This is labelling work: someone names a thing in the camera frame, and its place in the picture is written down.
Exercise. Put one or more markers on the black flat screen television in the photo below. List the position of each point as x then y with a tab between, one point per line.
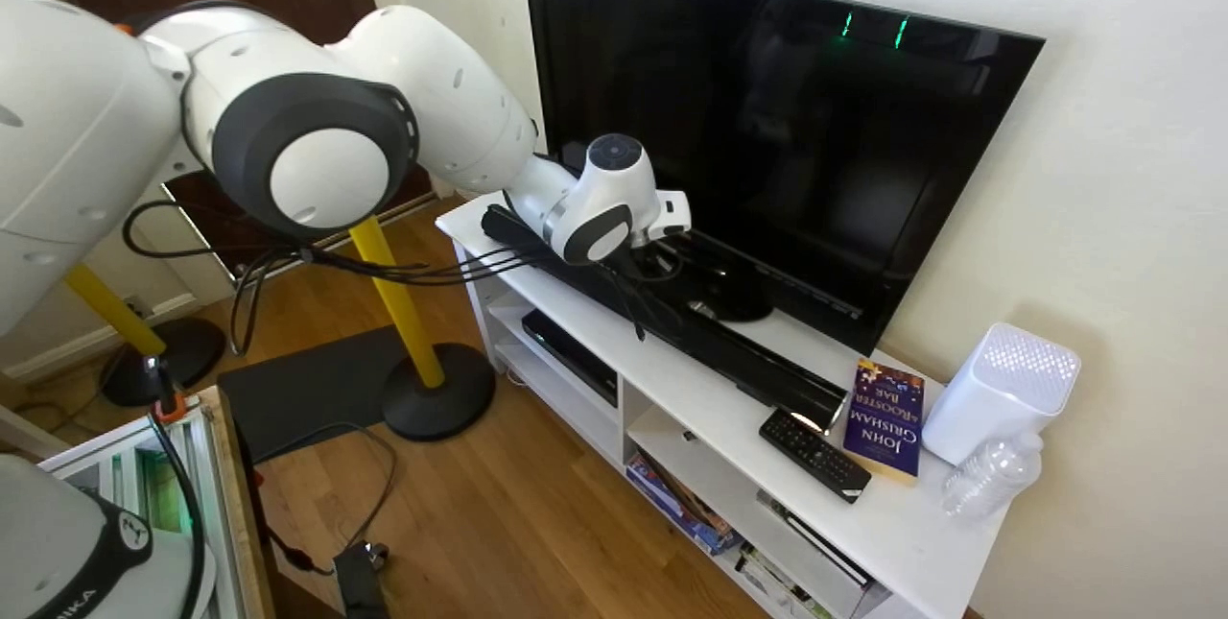
767	139

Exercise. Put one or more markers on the stack of disc cases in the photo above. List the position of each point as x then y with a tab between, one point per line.
777	585

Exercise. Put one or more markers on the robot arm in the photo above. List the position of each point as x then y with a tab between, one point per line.
317	168

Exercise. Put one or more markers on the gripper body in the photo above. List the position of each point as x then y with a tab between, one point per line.
655	257

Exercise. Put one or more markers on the white media cabinet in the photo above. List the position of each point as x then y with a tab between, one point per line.
672	389

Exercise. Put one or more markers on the black media player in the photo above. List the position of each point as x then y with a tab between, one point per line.
574	358

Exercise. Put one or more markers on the stack of books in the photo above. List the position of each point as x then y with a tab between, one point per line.
683	509

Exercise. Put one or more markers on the yellow pole with black base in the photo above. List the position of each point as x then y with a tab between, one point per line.
408	331
120	317

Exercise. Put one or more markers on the black floor mat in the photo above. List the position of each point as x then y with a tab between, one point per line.
307	389

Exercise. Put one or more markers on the black soundbar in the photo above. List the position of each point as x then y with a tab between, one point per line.
729	360

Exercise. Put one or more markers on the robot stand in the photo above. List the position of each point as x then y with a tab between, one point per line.
223	504

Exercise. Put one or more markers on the orange and black clamp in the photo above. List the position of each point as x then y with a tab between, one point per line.
165	393

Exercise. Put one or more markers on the black remote control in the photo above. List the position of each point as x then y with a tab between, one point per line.
814	454

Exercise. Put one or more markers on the clear plastic water bottle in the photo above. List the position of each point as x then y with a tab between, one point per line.
993	477

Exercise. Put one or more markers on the silver and black player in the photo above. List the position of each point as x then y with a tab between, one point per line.
815	542

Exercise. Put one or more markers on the blue paperback book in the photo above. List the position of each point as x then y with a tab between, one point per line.
887	419

